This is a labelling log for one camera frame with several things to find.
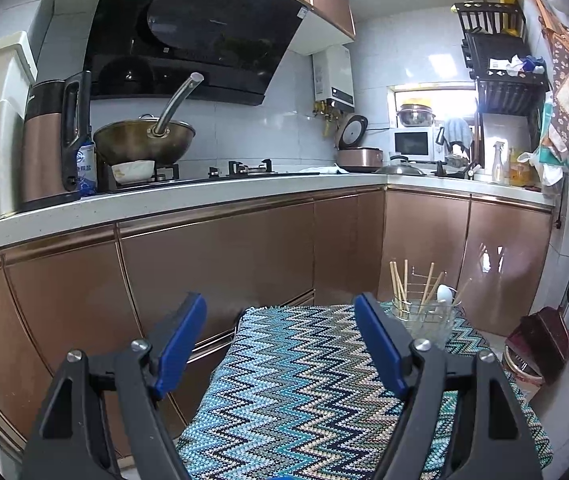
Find clear spray bottle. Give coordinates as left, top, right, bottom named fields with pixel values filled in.
left=490, top=140, right=510, bottom=185

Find white dish cloth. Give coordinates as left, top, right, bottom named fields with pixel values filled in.
left=297, top=164, right=350, bottom=176

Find blue zigzag patterned cloth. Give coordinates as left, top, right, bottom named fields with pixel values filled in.
left=174, top=302, right=546, bottom=480

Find white water heater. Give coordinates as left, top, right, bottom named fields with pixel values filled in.
left=313, top=44, right=356, bottom=112

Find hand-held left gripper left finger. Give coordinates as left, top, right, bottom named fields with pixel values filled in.
left=19, top=292, right=208, bottom=480

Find teal plastic bag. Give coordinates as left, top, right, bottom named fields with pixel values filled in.
left=539, top=97, right=569, bottom=197

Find glass pot lid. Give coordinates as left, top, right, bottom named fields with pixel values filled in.
left=374, top=155, right=427, bottom=177

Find black gas stove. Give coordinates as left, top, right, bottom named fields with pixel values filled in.
left=97, top=158, right=321, bottom=194

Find blue and white salt bag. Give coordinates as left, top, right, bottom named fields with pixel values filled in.
left=75, top=142, right=98, bottom=197

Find red dustpan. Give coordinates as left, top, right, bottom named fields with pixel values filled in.
left=505, top=306, right=569, bottom=384

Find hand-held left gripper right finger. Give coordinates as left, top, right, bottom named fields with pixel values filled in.
left=355, top=292, right=545, bottom=480

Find metal wok with handle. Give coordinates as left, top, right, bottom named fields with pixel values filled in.
left=93, top=72, right=204, bottom=166

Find steel pot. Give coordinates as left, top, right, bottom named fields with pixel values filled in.
left=397, top=103, right=437, bottom=129

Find black dish rack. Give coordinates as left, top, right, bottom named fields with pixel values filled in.
left=451, top=2, right=551, bottom=182

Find white and blue rags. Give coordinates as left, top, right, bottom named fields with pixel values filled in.
left=487, top=53, right=548, bottom=79

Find white ceramic bowl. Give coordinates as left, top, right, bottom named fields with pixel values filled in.
left=110, top=159, right=156, bottom=185

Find clear glass utensil holder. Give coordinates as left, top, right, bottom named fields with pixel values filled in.
left=391, top=298, right=458, bottom=349

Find black range hood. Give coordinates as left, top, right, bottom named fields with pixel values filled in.
left=84, top=0, right=313, bottom=107

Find brown electric kettle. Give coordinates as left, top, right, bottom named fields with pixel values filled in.
left=18, top=70, right=93, bottom=213

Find yellow detergent bottle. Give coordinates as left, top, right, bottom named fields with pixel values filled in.
left=508, top=147, right=531, bottom=187

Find brown wall cabinet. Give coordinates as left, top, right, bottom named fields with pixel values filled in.
left=259, top=0, right=357, bottom=57

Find brown rice cooker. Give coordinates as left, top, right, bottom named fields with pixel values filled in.
left=335, top=114, right=385, bottom=174

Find brown floral apron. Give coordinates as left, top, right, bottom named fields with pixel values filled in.
left=531, top=0, right=569, bottom=162

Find brown base cabinets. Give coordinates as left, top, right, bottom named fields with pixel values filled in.
left=0, top=184, right=556, bottom=463

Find pink basin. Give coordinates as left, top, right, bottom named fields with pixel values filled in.
left=503, top=345, right=546, bottom=387

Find white microwave oven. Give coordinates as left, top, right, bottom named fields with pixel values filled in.
left=391, top=127, right=446, bottom=164

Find light blue hanging towel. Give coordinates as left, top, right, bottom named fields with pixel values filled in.
left=441, top=117, right=473, bottom=149

